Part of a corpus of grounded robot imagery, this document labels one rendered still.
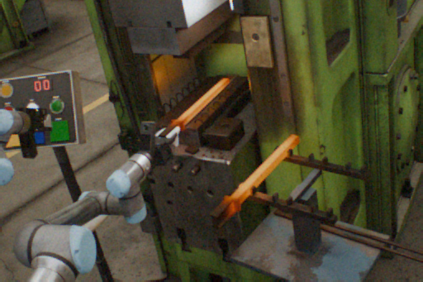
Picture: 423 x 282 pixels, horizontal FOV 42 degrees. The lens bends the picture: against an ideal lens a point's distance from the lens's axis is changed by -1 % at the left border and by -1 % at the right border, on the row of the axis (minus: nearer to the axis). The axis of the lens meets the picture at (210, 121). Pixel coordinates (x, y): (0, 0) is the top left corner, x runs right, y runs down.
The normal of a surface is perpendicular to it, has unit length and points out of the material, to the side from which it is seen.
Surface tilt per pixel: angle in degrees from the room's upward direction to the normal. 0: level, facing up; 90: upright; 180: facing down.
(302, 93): 90
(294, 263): 0
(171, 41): 90
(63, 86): 60
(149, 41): 90
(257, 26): 90
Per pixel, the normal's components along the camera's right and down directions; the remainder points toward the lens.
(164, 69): 0.85, 0.11
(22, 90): -0.16, -0.01
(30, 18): 0.67, 0.25
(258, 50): -0.49, 0.49
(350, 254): -0.18, -0.87
